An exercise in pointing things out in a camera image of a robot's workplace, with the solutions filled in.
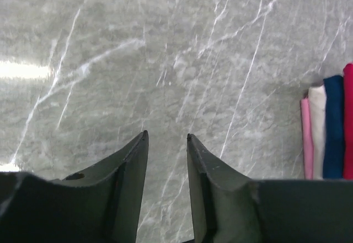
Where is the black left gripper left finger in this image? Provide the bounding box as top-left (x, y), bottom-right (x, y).
top-left (1, 131), bottom-right (149, 242)

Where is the magenta folded t shirt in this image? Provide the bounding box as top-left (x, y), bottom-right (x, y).
top-left (343, 63), bottom-right (353, 180)

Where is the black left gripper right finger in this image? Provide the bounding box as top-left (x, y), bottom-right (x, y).
top-left (187, 134), bottom-right (352, 242)

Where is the pink folded t shirt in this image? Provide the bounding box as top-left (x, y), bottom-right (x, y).
top-left (300, 98), bottom-right (314, 180)

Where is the navy blue folded t shirt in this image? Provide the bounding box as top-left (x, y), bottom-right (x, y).
top-left (323, 75), bottom-right (345, 179)

